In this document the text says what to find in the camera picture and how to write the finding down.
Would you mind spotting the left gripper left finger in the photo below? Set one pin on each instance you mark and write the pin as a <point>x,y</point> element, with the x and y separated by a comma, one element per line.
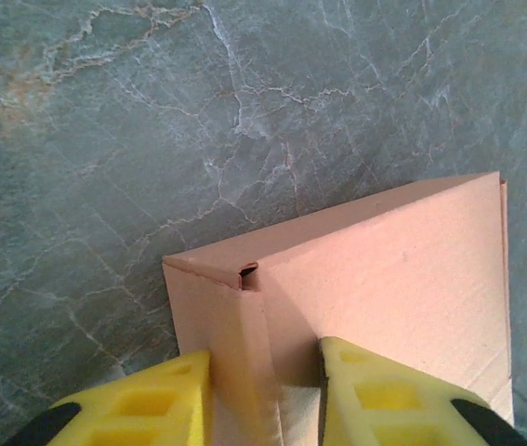
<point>142,409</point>

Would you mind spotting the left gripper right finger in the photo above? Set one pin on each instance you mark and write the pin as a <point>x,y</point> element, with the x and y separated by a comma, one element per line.
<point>384,409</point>

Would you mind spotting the pink cardboard paper box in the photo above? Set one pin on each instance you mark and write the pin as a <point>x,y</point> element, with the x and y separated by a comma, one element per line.
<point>384,260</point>

